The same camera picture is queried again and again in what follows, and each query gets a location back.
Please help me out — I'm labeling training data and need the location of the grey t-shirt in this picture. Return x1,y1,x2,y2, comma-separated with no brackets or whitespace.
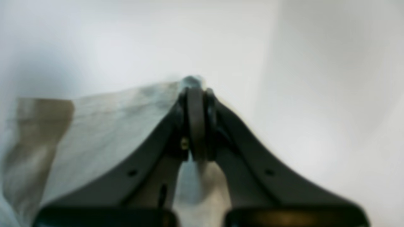
0,75,232,227

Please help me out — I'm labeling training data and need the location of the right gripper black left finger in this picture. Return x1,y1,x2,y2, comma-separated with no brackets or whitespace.
46,87,206,208

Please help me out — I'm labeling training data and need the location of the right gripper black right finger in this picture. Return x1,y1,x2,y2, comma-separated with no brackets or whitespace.
205,89,357,208

